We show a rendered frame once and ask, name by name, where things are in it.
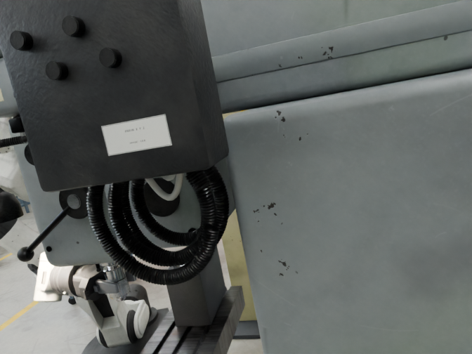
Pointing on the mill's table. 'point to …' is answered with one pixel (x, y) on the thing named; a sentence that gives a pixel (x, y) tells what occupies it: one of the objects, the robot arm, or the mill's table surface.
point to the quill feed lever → (76, 200)
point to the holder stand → (198, 295)
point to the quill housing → (56, 250)
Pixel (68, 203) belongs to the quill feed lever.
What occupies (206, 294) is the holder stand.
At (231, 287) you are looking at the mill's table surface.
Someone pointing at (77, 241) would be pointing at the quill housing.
